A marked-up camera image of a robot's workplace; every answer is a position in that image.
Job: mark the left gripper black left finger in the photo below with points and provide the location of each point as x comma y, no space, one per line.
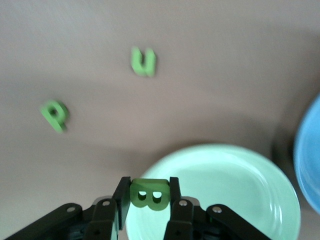
100,217

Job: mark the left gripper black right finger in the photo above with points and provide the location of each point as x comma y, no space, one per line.
182,217

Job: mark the green letter B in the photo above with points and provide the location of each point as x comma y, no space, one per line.
150,185

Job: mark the green letter P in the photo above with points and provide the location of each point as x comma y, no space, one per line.
61,115

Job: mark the green letter U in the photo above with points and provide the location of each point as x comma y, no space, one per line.
136,65

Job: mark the green plate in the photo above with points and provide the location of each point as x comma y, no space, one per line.
225,187

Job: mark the blue plate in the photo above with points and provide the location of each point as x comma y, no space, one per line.
310,155

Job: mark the brown table cover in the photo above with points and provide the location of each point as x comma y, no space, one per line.
200,50

